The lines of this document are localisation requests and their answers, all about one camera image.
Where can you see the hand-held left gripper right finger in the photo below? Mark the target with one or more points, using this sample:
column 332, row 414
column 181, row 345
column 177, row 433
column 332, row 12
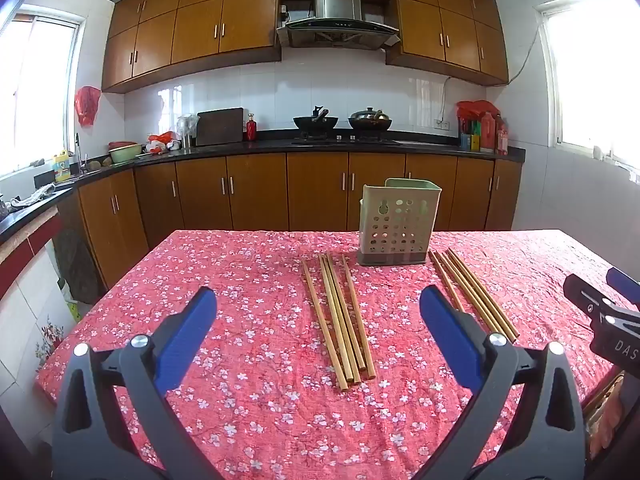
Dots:
column 440, row 320

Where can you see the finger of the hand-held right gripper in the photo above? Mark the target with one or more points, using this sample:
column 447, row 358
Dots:
column 625, row 285
column 580, row 292

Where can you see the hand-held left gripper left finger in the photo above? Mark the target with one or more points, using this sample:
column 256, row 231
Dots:
column 192, row 320

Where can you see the wooden chopstick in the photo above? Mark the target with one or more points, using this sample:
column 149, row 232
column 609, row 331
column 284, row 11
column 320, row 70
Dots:
column 358, row 315
column 338, row 320
column 345, row 320
column 440, row 272
column 459, row 285
column 474, row 290
column 324, row 325
column 482, row 290

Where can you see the perforated plastic utensil holder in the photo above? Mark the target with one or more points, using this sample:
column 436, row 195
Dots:
column 400, row 195

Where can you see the red floral tablecloth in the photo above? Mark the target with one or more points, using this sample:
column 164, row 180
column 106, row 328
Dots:
column 250, row 310

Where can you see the row of wooden base cabinets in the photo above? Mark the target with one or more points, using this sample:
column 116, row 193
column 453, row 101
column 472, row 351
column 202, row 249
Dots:
column 260, row 195

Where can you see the black kitchen countertop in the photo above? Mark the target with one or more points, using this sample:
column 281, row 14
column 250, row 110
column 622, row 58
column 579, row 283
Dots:
column 425, row 147

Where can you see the tall red sauce bottle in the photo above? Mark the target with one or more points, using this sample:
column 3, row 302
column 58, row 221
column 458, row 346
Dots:
column 502, row 137

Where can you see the green basin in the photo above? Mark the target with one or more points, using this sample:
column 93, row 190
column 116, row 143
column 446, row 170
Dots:
column 125, row 154

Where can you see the colourful seasoning boxes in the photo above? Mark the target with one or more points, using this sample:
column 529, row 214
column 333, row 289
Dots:
column 470, row 142

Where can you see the red and white plastic bags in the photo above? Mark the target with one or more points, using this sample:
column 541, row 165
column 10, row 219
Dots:
column 162, row 139

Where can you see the orange sauce bottle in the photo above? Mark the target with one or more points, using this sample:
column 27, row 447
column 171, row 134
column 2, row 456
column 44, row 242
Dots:
column 488, row 132

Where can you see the glass jars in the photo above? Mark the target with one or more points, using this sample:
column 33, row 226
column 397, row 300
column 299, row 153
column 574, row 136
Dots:
column 187, row 130

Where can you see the dark cutting board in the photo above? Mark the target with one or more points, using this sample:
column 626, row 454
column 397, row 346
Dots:
column 220, row 127

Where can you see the red bottle with gold cap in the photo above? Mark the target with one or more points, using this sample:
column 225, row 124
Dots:
column 251, row 130

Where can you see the yellow dish soap bottle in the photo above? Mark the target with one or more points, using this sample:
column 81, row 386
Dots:
column 61, row 167

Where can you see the white rag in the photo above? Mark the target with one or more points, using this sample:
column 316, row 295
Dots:
column 30, row 199

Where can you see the gas stove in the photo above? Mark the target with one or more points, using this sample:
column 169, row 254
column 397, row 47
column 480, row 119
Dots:
column 345, row 140

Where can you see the metal faucet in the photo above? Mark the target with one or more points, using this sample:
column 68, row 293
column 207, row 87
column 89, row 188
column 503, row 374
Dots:
column 77, row 150

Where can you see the black wok with lid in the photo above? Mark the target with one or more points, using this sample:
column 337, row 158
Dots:
column 370, row 120

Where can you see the hanging red plastic bag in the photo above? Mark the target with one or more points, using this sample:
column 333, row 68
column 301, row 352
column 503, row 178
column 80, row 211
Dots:
column 87, row 105

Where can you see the steel range hood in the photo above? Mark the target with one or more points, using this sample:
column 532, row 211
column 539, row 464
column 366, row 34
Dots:
column 337, row 2

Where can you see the wall power socket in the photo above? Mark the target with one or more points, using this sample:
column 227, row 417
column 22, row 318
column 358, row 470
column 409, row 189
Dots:
column 441, row 124

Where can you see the window with white frame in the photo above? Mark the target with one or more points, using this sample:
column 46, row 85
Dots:
column 590, row 75

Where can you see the window with grey frame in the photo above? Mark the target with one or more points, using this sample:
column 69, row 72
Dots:
column 35, row 90

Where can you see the row of wooden wall cabinets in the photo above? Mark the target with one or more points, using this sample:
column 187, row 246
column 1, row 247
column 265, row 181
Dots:
column 200, row 30

